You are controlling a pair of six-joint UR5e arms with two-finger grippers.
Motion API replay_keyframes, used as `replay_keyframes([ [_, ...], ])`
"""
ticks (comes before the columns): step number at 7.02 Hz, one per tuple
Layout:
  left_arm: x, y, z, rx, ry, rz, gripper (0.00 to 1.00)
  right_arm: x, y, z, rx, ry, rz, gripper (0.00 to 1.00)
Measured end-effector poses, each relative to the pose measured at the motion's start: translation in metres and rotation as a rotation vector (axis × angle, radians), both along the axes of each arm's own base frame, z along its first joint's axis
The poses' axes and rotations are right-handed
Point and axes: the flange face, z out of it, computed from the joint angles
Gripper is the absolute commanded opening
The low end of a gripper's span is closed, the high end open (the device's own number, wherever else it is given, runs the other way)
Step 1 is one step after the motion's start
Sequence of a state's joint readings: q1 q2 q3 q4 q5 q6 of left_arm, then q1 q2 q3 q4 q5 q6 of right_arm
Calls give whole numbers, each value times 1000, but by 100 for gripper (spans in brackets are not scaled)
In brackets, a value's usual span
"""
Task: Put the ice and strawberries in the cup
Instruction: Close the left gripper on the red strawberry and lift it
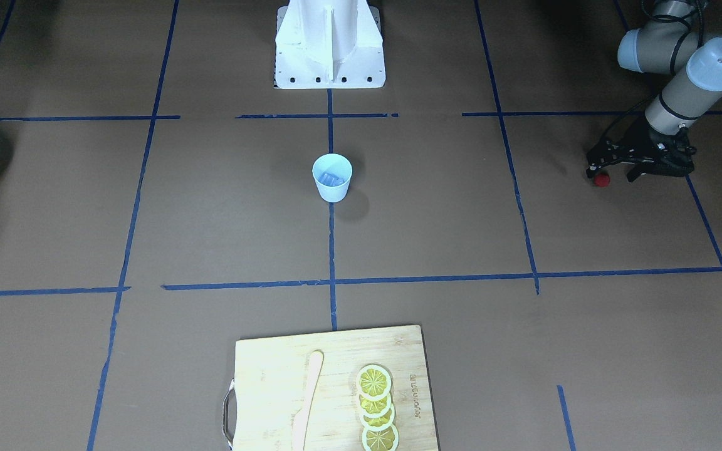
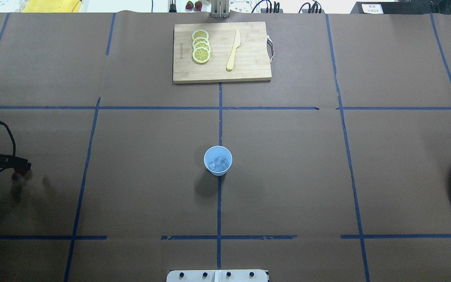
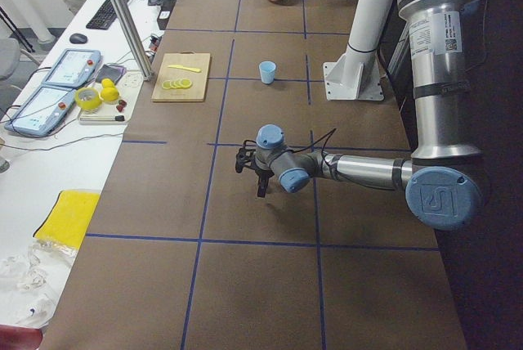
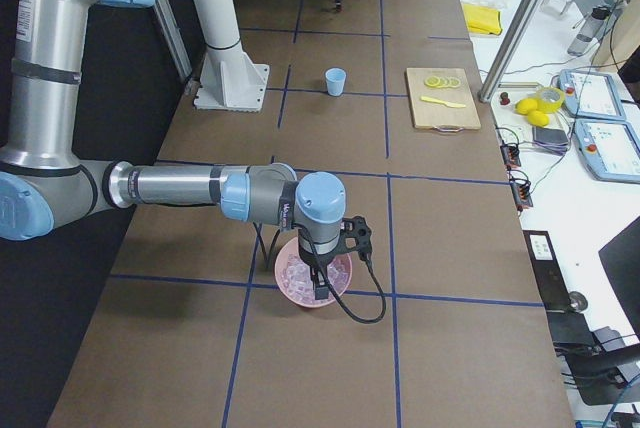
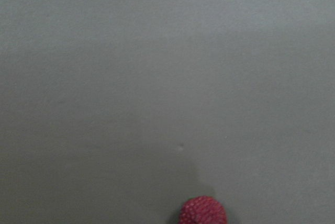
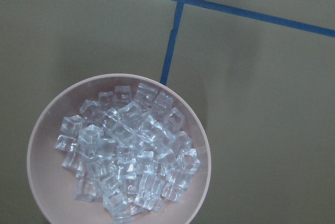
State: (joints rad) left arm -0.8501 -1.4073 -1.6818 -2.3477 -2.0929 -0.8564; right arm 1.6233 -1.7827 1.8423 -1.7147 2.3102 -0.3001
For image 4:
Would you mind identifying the pile of ice cubes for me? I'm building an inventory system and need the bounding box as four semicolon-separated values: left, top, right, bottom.
280;253;351;305

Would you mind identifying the light blue cup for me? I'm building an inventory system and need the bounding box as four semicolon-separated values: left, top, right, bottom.
325;67;347;97

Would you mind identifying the pink bowl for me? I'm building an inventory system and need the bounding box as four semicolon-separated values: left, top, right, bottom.
273;239;354;310

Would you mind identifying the yellow plastic knife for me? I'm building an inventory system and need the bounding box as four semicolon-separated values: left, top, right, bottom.
420;96;467;109

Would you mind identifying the yellow cloth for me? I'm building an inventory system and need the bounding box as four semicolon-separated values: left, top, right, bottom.
462;3;503;36

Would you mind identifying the wooden cutting board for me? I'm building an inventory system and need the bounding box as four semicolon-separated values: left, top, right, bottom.
405;68;481;132

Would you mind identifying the strawberry on side table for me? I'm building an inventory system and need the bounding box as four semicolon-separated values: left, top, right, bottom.
500;92;511;105

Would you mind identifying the whole lemon upper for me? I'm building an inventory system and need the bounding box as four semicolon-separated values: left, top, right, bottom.
515;98;538;116

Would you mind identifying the whole lemon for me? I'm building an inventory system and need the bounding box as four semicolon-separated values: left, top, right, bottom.
515;98;538;116
526;110;550;128

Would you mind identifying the yellow tape roll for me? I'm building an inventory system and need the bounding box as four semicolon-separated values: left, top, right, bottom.
535;87;565;114

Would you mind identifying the whole lemon lower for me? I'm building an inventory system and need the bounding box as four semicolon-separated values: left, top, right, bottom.
526;110;550;128

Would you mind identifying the clear water bottle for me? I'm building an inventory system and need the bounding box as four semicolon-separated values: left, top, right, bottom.
567;5;612;56

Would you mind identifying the dark wallet pouch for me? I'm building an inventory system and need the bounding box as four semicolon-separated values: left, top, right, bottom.
532;126;570;155

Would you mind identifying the teach pendant far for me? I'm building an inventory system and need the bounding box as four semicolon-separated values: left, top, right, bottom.
558;69;626;121

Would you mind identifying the teach pendant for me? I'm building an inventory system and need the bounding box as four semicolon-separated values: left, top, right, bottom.
574;119;639;184
558;69;626;121

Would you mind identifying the teach pendant near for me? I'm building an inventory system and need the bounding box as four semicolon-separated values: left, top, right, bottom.
574;119;639;184

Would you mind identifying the black camera cable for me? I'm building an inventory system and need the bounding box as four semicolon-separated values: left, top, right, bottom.
298;225;387;324

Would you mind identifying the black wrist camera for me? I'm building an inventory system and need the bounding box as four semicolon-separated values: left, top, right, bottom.
337;216;373;262

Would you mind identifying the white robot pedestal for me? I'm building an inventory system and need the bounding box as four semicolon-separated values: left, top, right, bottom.
193;0;270;112

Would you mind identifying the aluminium frame post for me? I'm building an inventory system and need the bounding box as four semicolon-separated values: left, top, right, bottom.
478;0;542;103

